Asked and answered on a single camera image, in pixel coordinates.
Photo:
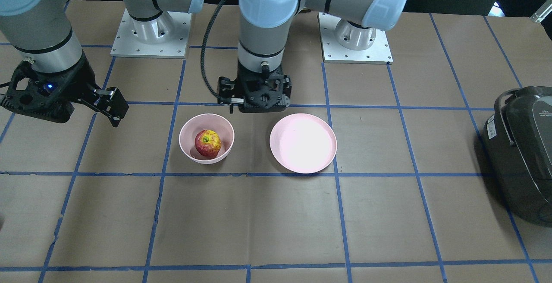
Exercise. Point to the pink bowl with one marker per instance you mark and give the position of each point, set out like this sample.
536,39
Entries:
201,122

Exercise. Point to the dark grey rice cooker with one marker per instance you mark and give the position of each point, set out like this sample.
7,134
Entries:
518,138

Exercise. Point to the red yellow apple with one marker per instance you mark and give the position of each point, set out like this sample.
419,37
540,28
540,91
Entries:
208,143

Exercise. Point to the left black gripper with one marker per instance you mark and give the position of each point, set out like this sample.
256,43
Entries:
226,92

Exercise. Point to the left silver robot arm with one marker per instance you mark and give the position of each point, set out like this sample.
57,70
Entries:
265,25

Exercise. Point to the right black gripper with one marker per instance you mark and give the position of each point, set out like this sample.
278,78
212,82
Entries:
81,85

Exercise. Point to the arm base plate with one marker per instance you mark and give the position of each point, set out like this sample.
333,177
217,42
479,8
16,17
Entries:
362,45
164,37

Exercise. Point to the pink plate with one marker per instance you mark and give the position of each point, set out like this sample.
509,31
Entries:
303,143

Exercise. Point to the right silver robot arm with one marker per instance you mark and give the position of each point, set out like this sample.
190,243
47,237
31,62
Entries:
40,30

